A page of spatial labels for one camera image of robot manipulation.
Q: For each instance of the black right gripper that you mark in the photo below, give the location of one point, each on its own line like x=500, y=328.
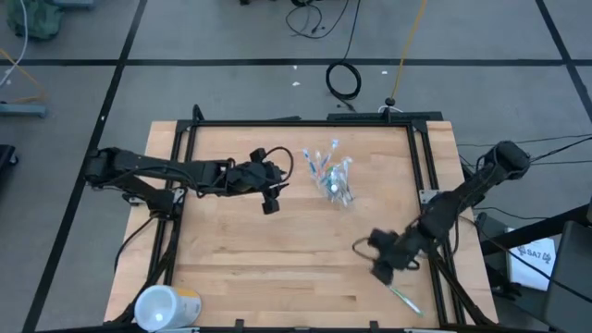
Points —
x=393, y=250

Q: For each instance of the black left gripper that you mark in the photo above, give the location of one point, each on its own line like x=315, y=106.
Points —
x=256, y=178

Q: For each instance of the orange toothbrush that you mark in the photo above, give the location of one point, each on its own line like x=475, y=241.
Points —
x=318, y=160

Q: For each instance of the clear plastic holder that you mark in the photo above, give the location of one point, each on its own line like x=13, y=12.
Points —
x=340, y=194

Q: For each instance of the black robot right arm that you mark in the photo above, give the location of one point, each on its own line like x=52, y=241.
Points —
x=453, y=205

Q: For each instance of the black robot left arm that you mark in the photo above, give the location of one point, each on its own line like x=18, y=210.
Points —
x=157, y=166

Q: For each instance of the black table clamp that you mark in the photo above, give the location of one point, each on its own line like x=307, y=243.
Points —
x=373, y=326
x=239, y=325

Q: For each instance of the black ball knob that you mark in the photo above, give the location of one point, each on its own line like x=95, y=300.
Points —
x=390, y=101

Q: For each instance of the white printed box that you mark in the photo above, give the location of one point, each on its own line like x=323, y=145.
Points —
x=532, y=273

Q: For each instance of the black diagonal bar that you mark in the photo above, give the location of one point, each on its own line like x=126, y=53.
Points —
x=532, y=230

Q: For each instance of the white canister yellow label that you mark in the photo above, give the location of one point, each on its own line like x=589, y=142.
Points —
x=162, y=307

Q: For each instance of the dark gray chair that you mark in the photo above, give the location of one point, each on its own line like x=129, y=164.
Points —
x=573, y=287

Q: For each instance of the black object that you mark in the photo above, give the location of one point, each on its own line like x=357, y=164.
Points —
x=7, y=157

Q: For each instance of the green bag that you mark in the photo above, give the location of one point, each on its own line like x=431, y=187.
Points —
x=34, y=18

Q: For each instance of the black metal table frame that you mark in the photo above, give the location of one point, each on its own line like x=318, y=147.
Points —
x=300, y=123

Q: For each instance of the silver metal bracket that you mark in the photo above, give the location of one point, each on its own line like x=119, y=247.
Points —
x=426, y=196
x=134, y=200

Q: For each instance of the gray flat base plate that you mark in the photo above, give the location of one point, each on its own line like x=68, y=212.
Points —
x=23, y=110

